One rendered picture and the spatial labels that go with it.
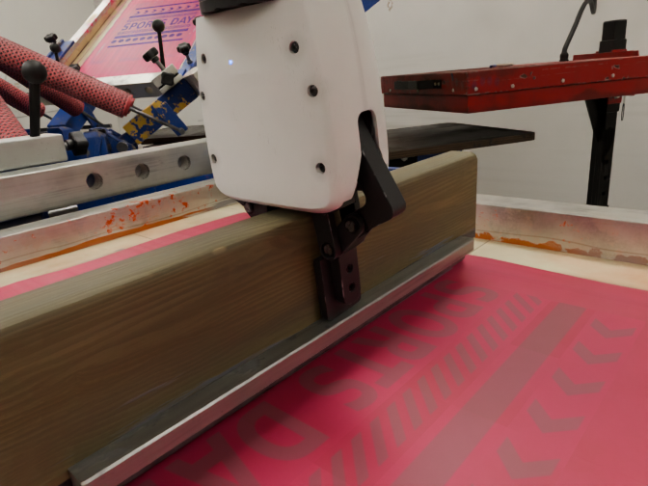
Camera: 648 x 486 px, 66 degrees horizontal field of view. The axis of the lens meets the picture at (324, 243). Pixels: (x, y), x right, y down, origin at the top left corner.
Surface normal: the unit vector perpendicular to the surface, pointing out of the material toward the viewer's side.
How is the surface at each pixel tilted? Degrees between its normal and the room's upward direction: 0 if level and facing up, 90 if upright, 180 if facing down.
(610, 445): 0
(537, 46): 90
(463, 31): 90
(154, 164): 90
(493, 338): 0
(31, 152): 90
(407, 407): 0
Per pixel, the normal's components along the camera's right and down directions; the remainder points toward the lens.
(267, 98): -0.66, 0.36
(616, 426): -0.08, -0.94
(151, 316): 0.75, 0.17
